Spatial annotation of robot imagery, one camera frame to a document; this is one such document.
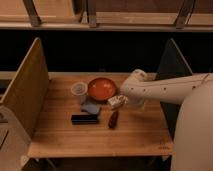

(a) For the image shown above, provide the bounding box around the small clear labelled bottle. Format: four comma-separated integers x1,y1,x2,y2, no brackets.
108,95,128,109

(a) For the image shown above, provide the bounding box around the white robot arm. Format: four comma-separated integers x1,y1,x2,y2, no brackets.
120,70,213,171

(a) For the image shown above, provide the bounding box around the dark red chili pepper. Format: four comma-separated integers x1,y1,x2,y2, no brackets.
108,111,119,129

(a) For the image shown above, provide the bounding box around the orange bowl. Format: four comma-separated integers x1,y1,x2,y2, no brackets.
88,77,117,101

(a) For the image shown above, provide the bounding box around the blue sponge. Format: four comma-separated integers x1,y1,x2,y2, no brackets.
81,102,101,115

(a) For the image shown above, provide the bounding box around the right dark side panel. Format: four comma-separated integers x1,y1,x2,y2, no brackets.
155,39,193,138

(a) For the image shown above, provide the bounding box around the clear plastic cup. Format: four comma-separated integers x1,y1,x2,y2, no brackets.
71,82,88,104

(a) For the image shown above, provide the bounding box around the black rectangular box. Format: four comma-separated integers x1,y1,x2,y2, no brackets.
71,115,99,124

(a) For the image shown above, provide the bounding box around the left wooden side panel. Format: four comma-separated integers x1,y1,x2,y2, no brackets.
0,38,49,141

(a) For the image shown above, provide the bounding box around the wooden shelf rail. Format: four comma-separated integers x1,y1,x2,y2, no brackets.
0,0,213,33

